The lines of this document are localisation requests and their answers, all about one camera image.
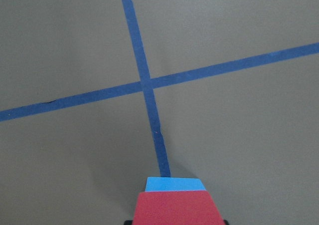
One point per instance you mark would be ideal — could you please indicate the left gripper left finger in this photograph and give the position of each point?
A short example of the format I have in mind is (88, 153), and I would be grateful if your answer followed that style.
(128, 222)

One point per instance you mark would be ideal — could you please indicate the blue cube block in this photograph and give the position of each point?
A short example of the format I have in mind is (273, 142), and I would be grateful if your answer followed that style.
(170, 184)

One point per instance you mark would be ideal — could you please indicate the red cube block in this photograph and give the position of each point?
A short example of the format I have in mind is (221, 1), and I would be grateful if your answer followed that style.
(176, 208)

